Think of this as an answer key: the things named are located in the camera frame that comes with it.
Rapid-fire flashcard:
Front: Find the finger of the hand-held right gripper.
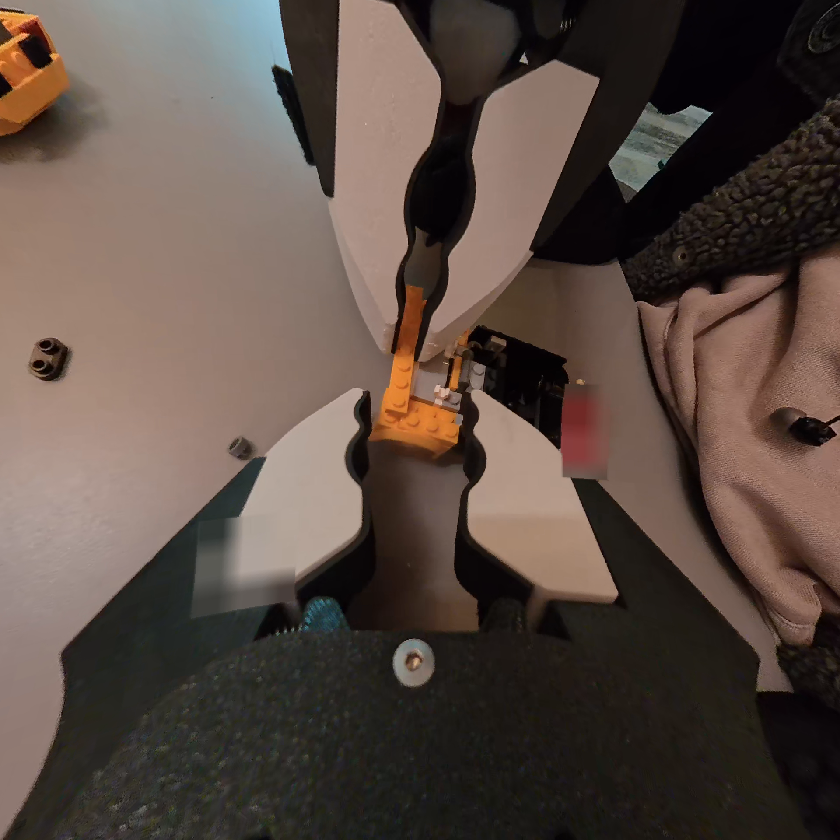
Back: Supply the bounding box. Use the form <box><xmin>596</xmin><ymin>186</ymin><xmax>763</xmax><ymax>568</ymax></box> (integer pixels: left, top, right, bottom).
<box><xmin>327</xmin><ymin>0</ymin><xmax>448</xmax><ymax>357</ymax></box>
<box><xmin>415</xmin><ymin>59</ymin><xmax>602</xmax><ymax>363</ymax></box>

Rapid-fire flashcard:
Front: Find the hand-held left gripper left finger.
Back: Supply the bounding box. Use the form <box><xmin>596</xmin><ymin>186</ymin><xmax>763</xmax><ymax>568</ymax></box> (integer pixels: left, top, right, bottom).
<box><xmin>238</xmin><ymin>387</ymin><xmax>376</xmax><ymax>611</ymax></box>

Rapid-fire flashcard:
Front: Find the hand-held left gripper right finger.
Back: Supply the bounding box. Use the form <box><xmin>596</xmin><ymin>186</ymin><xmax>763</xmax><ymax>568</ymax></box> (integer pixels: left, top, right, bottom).
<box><xmin>455</xmin><ymin>389</ymin><xmax>620</xmax><ymax>631</ymax></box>

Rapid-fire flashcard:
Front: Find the orange black lego car body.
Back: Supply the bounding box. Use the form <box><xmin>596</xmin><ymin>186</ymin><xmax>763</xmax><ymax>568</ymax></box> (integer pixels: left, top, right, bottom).
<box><xmin>367</xmin><ymin>325</ymin><xmax>571</xmax><ymax>463</ymax></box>

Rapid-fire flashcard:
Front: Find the long orange lego plate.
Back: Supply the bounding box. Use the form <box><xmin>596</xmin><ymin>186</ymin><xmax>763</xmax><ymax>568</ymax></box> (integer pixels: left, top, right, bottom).
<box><xmin>387</xmin><ymin>284</ymin><xmax>432</xmax><ymax>427</ymax></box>

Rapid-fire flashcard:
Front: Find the black rounded two-stud lego plate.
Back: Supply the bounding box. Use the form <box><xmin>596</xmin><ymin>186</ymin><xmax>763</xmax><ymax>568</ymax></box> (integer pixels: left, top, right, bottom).
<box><xmin>28</xmin><ymin>336</ymin><xmax>70</xmax><ymax>383</ymax></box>

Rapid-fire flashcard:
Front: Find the orange black lego car section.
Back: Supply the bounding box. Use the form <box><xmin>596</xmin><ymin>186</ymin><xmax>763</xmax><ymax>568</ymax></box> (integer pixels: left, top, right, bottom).
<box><xmin>0</xmin><ymin>10</ymin><xmax>71</xmax><ymax>137</ymax></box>

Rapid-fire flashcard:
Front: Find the person's pale hoodie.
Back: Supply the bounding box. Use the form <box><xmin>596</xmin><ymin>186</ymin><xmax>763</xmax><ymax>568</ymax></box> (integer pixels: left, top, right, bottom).
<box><xmin>637</xmin><ymin>256</ymin><xmax>840</xmax><ymax>647</ymax></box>

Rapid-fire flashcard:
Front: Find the black earphone cable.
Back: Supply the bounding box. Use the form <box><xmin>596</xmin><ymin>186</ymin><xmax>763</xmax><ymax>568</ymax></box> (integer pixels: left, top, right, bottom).
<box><xmin>769</xmin><ymin>406</ymin><xmax>840</xmax><ymax>448</ymax></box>

